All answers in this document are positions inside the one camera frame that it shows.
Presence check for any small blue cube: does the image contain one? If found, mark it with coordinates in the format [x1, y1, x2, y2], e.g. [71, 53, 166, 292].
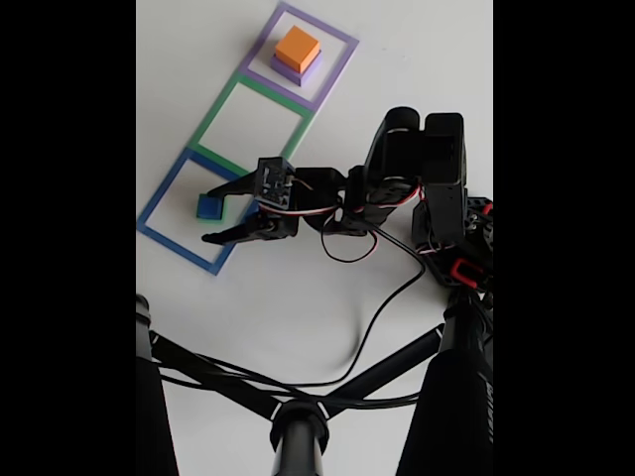
[196, 193, 222, 219]

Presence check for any thin black cable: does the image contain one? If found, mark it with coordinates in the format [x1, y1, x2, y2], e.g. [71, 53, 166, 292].
[188, 349, 426, 408]

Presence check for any orange block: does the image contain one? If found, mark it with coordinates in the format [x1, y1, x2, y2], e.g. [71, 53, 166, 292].
[274, 25, 321, 74]

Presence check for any long black camera cable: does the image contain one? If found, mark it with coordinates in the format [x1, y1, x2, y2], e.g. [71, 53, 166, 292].
[158, 225, 428, 396]

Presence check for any black camera tripod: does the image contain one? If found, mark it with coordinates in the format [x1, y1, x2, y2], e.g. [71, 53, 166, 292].
[136, 292, 494, 476]

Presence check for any red white black servo wire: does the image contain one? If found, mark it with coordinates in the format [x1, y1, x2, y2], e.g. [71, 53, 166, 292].
[257, 180, 429, 264]

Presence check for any purple square frame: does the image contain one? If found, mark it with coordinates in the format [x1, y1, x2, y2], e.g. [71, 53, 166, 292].
[239, 1, 360, 113]

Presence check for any purple flat block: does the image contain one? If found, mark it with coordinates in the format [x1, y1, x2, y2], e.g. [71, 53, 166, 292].
[270, 49, 324, 88]

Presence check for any green square frame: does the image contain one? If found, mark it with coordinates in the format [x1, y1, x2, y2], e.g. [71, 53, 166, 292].
[190, 71, 315, 179]

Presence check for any blue square frame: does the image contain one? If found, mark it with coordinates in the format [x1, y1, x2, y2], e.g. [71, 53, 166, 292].
[137, 147, 267, 277]

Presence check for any red table clamp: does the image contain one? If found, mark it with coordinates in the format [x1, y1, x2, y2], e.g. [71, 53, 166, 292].
[449, 258, 486, 290]

